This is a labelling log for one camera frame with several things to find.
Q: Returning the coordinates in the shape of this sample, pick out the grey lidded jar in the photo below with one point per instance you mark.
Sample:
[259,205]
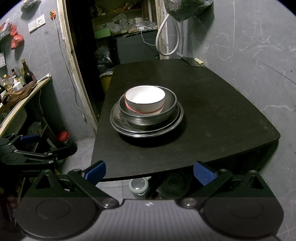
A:
[138,187]

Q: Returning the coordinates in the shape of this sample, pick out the worn white door post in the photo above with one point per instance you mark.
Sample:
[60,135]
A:
[164,34]

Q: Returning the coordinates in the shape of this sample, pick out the black round lid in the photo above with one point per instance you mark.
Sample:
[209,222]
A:
[173,185]

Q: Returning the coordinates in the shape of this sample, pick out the green box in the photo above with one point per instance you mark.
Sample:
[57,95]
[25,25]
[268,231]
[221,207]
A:
[101,33]

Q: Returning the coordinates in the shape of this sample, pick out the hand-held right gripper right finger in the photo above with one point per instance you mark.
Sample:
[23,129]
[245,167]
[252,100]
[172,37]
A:
[204,172]

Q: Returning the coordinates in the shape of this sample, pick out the yellow container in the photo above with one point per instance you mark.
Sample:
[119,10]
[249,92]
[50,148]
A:
[105,85]

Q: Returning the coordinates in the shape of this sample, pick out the small cream roll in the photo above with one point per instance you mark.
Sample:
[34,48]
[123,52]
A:
[199,61]

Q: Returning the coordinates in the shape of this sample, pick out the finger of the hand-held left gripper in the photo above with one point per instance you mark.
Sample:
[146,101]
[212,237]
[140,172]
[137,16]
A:
[34,154]
[30,138]

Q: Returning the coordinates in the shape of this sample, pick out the cluster of condiment bottles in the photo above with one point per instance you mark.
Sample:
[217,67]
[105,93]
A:
[13,84]

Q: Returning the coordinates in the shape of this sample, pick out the wall rack with packets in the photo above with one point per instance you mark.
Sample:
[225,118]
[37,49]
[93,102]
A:
[4,30]

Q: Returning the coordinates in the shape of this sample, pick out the tall dark glass bottle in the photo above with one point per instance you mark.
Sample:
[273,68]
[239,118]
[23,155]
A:
[28,75]

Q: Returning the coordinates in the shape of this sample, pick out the grey-sided white bowl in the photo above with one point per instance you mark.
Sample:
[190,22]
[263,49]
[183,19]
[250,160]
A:
[144,95]

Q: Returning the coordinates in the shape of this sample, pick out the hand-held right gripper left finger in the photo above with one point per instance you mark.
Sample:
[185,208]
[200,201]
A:
[96,171]

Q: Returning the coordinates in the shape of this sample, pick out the white cloth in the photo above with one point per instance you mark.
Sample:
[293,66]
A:
[45,77]

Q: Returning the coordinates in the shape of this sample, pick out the steel bowl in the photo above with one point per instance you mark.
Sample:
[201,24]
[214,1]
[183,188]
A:
[148,119]

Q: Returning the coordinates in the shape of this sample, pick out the worn curved door frame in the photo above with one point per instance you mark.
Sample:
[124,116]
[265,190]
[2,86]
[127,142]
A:
[74,67]

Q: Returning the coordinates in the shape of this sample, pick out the orange wall hook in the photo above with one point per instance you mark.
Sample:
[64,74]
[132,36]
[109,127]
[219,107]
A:
[53,14]

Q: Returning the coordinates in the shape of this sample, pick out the red-capped dark bottle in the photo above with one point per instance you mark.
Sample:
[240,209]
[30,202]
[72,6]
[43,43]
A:
[63,136]

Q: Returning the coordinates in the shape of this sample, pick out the pile of clear plastic bags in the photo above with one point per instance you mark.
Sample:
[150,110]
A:
[120,25]

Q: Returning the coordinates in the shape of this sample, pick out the black cabinet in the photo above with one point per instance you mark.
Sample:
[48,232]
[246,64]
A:
[134,51]

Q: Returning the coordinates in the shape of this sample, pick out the wooden cutting board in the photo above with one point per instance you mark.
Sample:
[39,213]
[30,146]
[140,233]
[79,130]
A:
[23,89]

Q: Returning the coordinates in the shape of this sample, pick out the hanging plastic bag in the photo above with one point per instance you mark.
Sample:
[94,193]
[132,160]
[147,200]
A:
[185,9]

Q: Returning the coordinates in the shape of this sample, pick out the wooden kitchen counter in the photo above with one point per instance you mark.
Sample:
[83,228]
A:
[27,99]

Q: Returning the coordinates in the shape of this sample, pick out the dark hanging net bag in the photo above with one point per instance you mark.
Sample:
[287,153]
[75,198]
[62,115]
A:
[30,4]

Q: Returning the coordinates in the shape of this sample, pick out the dark plastic bag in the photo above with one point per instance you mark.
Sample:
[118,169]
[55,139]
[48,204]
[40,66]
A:
[104,59]

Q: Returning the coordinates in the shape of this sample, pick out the red plastic bag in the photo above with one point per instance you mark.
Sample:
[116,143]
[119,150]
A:
[17,41]
[13,30]

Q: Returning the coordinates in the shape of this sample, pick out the flat metal sheet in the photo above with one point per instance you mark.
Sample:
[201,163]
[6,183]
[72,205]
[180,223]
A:
[190,61]

